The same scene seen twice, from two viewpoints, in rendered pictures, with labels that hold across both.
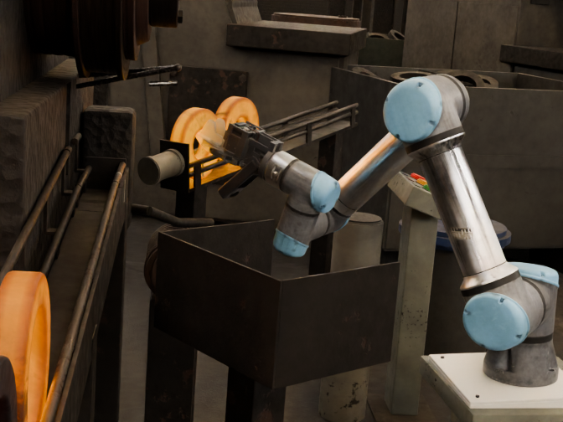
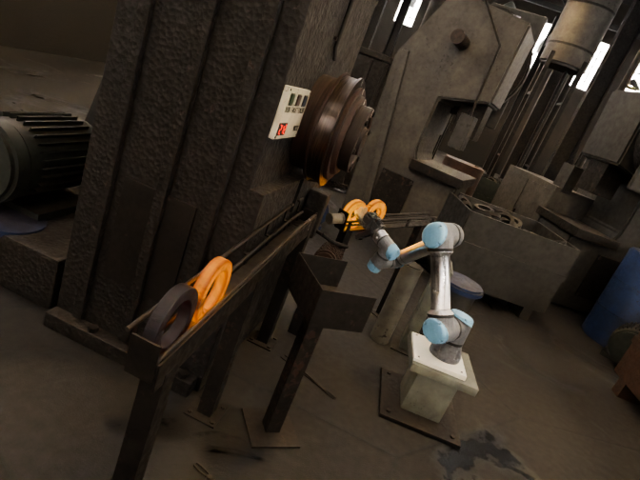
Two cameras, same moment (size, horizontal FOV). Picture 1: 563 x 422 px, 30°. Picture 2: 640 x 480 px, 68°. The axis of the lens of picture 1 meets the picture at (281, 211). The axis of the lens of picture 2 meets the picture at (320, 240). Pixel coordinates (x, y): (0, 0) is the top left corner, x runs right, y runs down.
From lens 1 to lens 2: 38 cm
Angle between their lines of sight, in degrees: 14
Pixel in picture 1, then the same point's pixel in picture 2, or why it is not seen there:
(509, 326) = (439, 335)
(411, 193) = not seen: hidden behind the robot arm
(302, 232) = (378, 264)
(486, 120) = (506, 239)
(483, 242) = (442, 298)
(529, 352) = (449, 349)
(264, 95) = (417, 193)
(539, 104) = (534, 241)
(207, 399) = not seen: hidden behind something
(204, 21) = (404, 153)
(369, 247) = (411, 278)
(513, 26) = (548, 199)
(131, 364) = not seen: hidden behind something
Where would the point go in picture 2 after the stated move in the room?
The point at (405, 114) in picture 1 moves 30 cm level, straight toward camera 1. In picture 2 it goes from (430, 235) to (413, 247)
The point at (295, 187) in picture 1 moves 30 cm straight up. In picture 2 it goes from (382, 246) to (406, 190)
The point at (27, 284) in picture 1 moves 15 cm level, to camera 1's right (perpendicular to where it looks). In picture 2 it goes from (218, 264) to (268, 289)
